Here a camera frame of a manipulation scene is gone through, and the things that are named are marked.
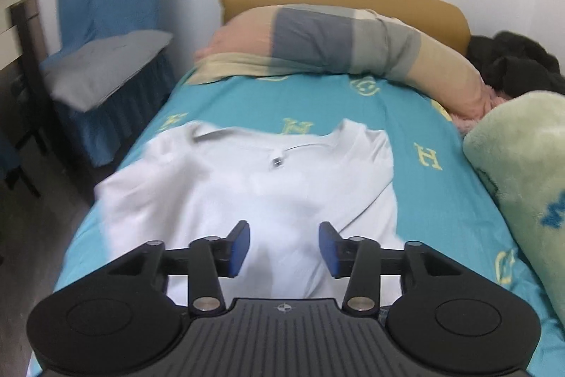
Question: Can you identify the blue covered chair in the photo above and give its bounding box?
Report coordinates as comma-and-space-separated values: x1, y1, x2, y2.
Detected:
39, 0, 175, 167

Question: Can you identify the white t-shirt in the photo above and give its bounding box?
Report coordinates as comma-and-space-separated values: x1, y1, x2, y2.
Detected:
96, 119, 403, 300

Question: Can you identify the striped pillow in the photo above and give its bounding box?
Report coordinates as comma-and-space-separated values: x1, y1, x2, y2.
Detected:
189, 5, 487, 112

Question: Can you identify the white desk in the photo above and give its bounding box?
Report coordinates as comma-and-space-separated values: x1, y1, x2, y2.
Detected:
0, 0, 37, 70

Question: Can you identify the tan headboard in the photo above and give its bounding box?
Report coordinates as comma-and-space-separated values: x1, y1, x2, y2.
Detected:
219, 0, 471, 54

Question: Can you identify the black clothing pile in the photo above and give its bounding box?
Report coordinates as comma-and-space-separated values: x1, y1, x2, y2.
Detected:
466, 31, 565, 98

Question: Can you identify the pink fluffy blanket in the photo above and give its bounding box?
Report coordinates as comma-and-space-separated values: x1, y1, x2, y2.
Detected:
448, 85, 510, 138

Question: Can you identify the teal patterned bed sheet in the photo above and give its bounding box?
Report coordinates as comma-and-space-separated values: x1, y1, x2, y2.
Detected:
26, 67, 565, 377

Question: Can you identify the green fleece blanket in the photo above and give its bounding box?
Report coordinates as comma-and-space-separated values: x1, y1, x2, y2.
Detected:
463, 91, 565, 319

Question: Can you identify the grey seat cushion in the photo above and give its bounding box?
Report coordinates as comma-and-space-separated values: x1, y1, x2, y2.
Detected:
42, 30, 172, 112

